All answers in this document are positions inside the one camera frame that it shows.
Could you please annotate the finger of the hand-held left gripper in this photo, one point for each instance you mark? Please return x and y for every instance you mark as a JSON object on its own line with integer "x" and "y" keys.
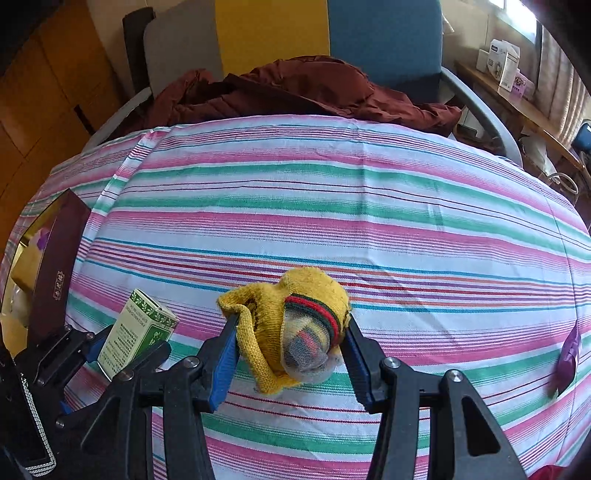
{"x": 147, "y": 357}
{"x": 94, "y": 346}

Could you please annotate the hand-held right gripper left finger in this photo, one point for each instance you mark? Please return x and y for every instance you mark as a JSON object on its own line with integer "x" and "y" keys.
{"x": 224, "y": 369}

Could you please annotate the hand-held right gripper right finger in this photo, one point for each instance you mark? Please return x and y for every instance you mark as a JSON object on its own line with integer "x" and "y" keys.
{"x": 358, "y": 369}

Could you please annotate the green and white box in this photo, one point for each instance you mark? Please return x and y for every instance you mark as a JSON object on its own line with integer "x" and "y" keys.
{"x": 134, "y": 332}

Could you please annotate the yellow striped sock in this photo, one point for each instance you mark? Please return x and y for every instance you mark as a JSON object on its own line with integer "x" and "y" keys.
{"x": 268, "y": 323}

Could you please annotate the maroon and gold tin tray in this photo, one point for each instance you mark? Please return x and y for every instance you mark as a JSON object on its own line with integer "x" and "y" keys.
{"x": 55, "y": 277}

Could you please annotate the striped tablecloth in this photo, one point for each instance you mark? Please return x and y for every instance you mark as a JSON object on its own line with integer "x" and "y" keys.
{"x": 323, "y": 207}

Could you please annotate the purple snack packet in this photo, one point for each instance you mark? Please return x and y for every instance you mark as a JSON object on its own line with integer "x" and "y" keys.
{"x": 569, "y": 360}

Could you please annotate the red knitted cloth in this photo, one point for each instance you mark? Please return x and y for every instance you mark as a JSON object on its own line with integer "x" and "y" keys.
{"x": 554, "y": 474}

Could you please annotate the wooden wardrobe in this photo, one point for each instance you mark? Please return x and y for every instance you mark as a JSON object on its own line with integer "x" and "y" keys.
{"x": 46, "y": 92}

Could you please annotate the white plastic bag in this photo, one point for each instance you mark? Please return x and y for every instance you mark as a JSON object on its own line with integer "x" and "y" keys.
{"x": 535, "y": 152}

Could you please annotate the maroon jacket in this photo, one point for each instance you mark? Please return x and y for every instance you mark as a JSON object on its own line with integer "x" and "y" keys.
{"x": 300, "y": 87}

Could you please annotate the wooden side desk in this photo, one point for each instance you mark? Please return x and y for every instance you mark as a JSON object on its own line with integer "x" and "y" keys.
{"x": 521, "y": 108}

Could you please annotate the blue plastic object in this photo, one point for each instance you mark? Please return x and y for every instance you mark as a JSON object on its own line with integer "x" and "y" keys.
{"x": 582, "y": 136}

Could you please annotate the purple floral box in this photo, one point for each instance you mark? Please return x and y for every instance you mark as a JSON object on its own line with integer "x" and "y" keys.
{"x": 524, "y": 85}

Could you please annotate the grey yellow blue armchair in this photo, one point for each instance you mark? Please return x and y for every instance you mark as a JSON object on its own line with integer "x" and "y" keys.
{"x": 383, "y": 37}

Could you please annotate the white printed box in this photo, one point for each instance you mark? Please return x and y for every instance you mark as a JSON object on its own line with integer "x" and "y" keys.
{"x": 510, "y": 69}

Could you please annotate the white box with blue label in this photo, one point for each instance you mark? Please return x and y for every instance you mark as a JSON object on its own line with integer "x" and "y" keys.
{"x": 489, "y": 57}

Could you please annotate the patterned curtain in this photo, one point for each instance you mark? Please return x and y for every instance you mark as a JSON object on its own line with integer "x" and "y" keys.
{"x": 561, "y": 83}

